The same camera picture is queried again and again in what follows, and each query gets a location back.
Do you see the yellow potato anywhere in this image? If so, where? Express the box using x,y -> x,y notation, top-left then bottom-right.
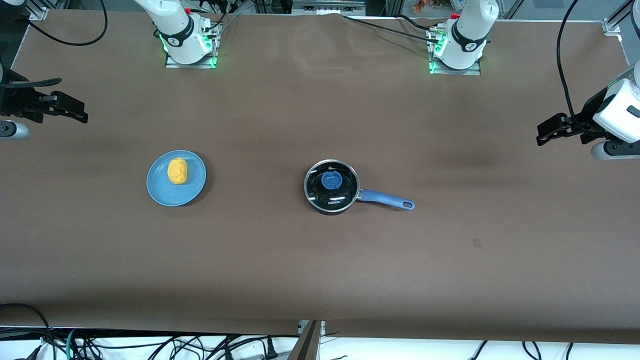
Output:
167,157 -> 191,186

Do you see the glass lid with blue knob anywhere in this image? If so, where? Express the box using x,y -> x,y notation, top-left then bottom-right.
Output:
305,160 -> 360,211

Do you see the light blue round plate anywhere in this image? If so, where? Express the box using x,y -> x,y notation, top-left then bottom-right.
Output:
146,150 -> 207,207

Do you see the colourful background object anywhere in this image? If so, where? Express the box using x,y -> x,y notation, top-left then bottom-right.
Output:
412,0 -> 453,14

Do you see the grey background device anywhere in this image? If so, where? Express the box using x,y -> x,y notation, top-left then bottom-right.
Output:
291,0 -> 367,16

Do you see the brown table cover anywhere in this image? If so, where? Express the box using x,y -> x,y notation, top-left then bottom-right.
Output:
0,10 -> 640,346

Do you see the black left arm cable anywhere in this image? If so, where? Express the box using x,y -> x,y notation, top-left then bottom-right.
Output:
556,0 -> 640,127

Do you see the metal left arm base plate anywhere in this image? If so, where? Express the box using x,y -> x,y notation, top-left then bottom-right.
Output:
428,27 -> 482,76

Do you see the black cable on table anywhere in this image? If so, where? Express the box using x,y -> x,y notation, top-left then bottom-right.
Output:
342,15 -> 433,43
397,13 -> 442,33

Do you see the black pot with blue handle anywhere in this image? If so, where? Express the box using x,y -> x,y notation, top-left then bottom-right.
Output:
303,159 -> 416,216

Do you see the black looped floor cable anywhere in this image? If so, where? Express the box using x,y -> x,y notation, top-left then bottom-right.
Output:
0,303 -> 54,360

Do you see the aluminium frame post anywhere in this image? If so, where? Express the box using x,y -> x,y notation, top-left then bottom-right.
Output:
287,320 -> 326,360

